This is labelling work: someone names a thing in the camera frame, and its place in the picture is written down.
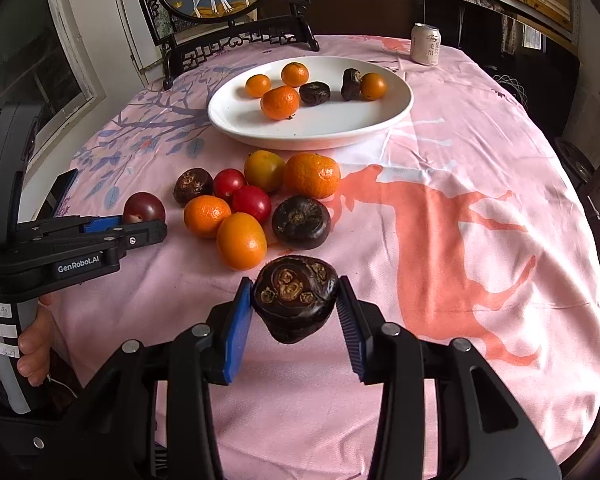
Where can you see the small dark water chestnut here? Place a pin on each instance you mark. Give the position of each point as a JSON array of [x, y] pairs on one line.
[[351, 84]]

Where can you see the small orange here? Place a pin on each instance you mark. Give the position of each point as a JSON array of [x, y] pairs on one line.
[[257, 85]]

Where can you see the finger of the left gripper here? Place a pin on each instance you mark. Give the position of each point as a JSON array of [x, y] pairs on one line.
[[102, 223], [135, 238]]

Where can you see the oval red tomato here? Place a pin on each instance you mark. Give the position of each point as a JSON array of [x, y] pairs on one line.
[[254, 201]]

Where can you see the brown water chestnut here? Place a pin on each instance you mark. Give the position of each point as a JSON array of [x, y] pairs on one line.
[[191, 184]]

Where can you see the round red tomato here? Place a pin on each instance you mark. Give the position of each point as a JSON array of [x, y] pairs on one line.
[[227, 182]]

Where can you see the big bumpy mandarin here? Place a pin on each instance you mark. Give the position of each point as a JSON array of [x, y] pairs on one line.
[[313, 175]]

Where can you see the large orange mandarin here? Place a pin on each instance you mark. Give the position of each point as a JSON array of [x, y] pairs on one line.
[[280, 103]]

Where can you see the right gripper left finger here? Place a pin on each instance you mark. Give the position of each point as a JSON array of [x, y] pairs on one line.
[[208, 353]]

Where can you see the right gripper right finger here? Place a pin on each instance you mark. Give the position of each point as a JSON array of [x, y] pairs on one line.
[[384, 353]]

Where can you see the pale beverage can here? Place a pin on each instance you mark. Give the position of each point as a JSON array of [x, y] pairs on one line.
[[425, 44]]

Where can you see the smooth orange kumquat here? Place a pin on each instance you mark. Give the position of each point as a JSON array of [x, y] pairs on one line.
[[373, 87]]

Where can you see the round deer screen ornament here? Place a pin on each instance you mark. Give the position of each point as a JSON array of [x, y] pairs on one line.
[[189, 32]]

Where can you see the person's left hand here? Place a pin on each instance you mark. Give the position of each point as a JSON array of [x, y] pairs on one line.
[[35, 343]]

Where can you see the yellow orange tomato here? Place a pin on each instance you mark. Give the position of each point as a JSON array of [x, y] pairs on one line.
[[265, 170]]

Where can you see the medium mandarin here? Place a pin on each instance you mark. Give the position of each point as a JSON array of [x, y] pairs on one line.
[[204, 215]]

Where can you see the pink printed tablecloth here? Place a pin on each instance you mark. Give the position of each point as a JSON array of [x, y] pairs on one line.
[[458, 221]]

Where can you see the large patterned water chestnut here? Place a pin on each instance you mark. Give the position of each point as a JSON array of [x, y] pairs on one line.
[[294, 295]]

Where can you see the window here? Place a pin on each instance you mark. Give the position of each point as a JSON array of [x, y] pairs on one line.
[[43, 60]]

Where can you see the dark red plum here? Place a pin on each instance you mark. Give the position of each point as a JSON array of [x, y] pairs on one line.
[[141, 207]]

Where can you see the small mandarin with stem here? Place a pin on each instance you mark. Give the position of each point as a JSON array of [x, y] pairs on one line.
[[294, 74]]

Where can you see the white oval plate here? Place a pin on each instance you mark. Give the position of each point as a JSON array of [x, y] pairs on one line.
[[333, 124]]

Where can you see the oval orange kumquat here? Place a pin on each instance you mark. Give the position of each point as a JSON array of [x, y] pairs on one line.
[[241, 242]]

